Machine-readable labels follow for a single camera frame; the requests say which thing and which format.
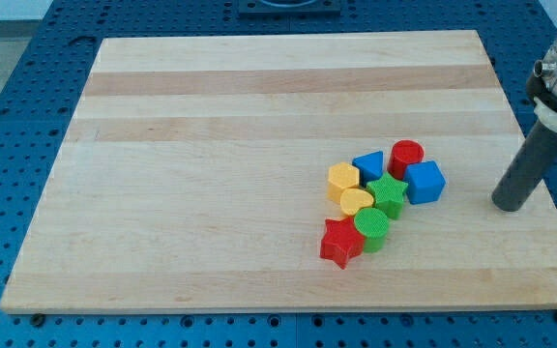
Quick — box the blue cube block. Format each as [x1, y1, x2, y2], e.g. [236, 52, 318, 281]
[404, 160, 446, 205]

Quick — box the yellow hexagon block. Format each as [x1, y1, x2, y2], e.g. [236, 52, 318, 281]
[327, 162, 360, 203]

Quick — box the yellow heart block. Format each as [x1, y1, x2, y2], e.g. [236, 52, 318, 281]
[339, 188, 374, 216]

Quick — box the wooden board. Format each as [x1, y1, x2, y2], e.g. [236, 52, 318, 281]
[0, 31, 557, 314]

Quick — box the red star block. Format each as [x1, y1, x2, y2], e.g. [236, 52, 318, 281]
[319, 217, 366, 269]

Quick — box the blue triangle block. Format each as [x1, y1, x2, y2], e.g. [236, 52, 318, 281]
[352, 151, 384, 187]

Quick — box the green cylinder block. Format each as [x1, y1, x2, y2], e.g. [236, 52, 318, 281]
[354, 208, 390, 253]

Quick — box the green star block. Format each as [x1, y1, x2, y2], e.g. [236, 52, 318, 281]
[366, 173, 408, 219]

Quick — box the red cylinder block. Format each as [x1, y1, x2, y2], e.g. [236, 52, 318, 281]
[387, 139, 425, 180]

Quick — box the dark mounting plate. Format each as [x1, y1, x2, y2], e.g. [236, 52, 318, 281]
[236, 0, 342, 15]

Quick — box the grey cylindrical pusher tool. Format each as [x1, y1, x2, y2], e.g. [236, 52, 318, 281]
[491, 97, 557, 212]

